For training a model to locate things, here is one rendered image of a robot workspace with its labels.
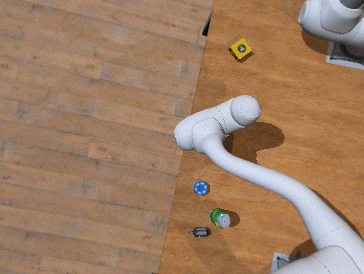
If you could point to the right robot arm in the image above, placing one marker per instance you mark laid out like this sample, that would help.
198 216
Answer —
339 21

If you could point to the green drink can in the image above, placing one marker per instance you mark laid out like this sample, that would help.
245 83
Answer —
220 218

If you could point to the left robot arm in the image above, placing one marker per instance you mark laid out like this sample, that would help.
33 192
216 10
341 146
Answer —
340 250

